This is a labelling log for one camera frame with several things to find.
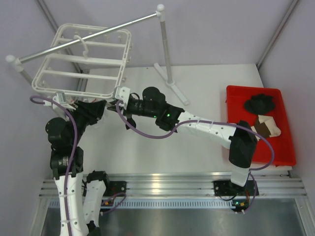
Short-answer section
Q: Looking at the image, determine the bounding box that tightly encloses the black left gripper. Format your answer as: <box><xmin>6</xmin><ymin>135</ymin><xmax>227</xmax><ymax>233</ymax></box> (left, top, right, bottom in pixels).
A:
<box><xmin>65</xmin><ymin>98</ymin><xmax>107</xmax><ymax>145</ymax></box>

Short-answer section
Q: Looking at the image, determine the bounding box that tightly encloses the black white-striped sock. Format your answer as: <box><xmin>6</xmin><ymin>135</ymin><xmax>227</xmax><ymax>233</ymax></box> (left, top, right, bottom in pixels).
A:
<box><xmin>125</xmin><ymin>117</ymin><xmax>136</xmax><ymax>130</ymax></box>

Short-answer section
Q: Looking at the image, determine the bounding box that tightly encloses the white plastic clip hanger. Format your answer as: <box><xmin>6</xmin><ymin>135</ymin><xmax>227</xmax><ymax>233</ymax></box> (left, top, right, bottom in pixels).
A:
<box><xmin>31</xmin><ymin>24</ymin><xmax>132</xmax><ymax>99</ymax></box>

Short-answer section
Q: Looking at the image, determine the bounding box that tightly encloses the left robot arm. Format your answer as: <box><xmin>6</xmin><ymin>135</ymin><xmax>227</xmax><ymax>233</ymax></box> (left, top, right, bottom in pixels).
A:
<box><xmin>45</xmin><ymin>100</ymin><xmax>111</xmax><ymax>236</ymax></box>

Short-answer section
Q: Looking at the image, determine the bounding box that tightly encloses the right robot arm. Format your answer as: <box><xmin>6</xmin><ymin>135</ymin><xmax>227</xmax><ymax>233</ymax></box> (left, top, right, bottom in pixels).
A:
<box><xmin>107</xmin><ymin>87</ymin><xmax>257</xmax><ymax>195</ymax></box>

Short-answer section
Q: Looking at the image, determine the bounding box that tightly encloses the silver clothes rack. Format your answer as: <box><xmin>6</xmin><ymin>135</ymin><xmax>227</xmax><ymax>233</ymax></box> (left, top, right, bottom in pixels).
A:
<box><xmin>5</xmin><ymin>4</ymin><xmax>189</xmax><ymax>105</ymax></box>

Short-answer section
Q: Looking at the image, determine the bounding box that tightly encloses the black sock bundle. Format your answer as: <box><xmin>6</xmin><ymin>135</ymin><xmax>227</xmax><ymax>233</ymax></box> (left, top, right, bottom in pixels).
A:
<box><xmin>244</xmin><ymin>94</ymin><xmax>275</xmax><ymax>115</ymax></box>

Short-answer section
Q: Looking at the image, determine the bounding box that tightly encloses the red plastic tray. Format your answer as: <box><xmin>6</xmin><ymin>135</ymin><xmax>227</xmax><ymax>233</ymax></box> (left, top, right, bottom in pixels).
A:
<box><xmin>226</xmin><ymin>85</ymin><xmax>296</xmax><ymax>167</ymax></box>

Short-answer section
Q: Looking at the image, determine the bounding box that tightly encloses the brown cream striped sock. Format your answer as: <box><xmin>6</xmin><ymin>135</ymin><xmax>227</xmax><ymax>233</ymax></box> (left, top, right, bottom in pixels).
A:
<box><xmin>251</xmin><ymin>115</ymin><xmax>282</xmax><ymax>139</ymax></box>

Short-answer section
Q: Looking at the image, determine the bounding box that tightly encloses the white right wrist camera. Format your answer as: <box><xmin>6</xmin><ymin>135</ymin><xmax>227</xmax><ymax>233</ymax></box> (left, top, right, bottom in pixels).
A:
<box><xmin>113</xmin><ymin>87</ymin><xmax>130</xmax><ymax>102</ymax></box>

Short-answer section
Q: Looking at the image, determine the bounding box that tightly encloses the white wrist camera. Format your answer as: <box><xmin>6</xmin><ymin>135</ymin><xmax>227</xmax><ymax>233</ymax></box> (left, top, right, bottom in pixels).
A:
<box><xmin>43</xmin><ymin>92</ymin><xmax>68</xmax><ymax>107</ymax></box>
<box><xmin>113</xmin><ymin>87</ymin><xmax>130</xmax><ymax>102</ymax></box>

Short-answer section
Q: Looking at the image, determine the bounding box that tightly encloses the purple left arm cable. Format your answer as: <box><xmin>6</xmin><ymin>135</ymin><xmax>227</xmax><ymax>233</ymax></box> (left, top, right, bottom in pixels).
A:
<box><xmin>29</xmin><ymin>95</ymin><xmax>79</xmax><ymax>236</ymax></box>

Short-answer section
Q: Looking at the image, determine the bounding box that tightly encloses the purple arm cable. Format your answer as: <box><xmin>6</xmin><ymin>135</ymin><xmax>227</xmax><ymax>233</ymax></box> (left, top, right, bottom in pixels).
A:
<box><xmin>116</xmin><ymin>99</ymin><xmax>275</xmax><ymax>214</ymax></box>
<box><xmin>29</xmin><ymin>95</ymin><xmax>79</xmax><ymax>236</ymax></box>

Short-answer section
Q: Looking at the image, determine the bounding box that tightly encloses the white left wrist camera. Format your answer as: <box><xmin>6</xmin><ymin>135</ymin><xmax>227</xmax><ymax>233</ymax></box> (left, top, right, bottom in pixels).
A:
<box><xmin>43</xmin><ymin>92</ymin><xmax>68</xmax><ymax>107</ymax></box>

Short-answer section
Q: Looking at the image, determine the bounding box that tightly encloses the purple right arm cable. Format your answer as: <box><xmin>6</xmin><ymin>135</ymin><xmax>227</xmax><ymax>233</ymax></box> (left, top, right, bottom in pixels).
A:
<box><xmin>116</xmin><ymin>99</ymin><xmax>275</xmax><ymax>214</ymax></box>

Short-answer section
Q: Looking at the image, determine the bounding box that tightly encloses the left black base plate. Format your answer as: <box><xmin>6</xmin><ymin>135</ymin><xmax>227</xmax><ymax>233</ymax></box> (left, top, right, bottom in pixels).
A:
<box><xmin>103</xmin><ymin>181</ymin><xmax>127</xmax><ymax>197</ymax></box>

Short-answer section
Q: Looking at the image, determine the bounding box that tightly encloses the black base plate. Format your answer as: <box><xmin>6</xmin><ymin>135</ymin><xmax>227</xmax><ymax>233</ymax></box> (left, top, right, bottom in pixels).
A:
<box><xmin>213</xmin><ymin>180</ymin><xmax>259</xmax><ymax>197</ymax></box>
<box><xmin>103</xmin><ymin>181</ymin><xmax>127</xmax><ymax>197</ymax></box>

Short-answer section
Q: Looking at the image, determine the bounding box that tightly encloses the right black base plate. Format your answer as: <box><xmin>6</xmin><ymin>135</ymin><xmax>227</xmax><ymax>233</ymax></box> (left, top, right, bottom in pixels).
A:
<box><xmin>213</xmin><ymin>180</ymin><xmax>259</xmax><ymax>197</ymax></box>

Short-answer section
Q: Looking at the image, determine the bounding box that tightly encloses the aluminium mounting rail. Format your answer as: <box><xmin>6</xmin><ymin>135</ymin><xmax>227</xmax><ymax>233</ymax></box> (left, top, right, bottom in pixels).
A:
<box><xmin>39</xmin><ymin>172</ymin><xmax>308</xmax><ymax>197</ymax></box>

